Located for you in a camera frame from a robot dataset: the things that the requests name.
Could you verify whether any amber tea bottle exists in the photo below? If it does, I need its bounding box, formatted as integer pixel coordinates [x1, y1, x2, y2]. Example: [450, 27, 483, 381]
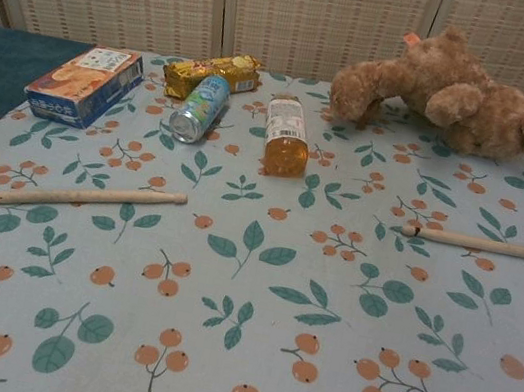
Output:
[254, 91, 320, 185]

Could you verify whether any blue orange cookie box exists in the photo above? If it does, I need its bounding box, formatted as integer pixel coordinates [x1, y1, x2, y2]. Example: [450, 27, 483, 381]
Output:
[19, 32, 149, 140]

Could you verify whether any light blue drink can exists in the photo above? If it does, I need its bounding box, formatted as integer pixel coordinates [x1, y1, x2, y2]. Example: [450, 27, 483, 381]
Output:
[165, 67, 235, 151]

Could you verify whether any gold biscuit packet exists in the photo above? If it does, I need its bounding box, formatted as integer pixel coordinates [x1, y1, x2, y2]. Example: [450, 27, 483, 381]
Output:
[158, 40, 266, 115]

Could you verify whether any wooden stick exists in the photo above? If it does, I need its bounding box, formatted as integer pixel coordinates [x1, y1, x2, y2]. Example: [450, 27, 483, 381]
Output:
[399, 222, 524, 261]
[0, 160, 190, 238]

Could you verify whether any floral fruit print tablecloth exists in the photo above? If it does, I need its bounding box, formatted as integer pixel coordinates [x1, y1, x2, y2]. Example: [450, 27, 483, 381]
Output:
[0, 23, 524, 392]

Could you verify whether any brown plush teddy bear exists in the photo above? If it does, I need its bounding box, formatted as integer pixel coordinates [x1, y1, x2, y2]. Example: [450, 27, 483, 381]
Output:
[322, 7, 524, 167]

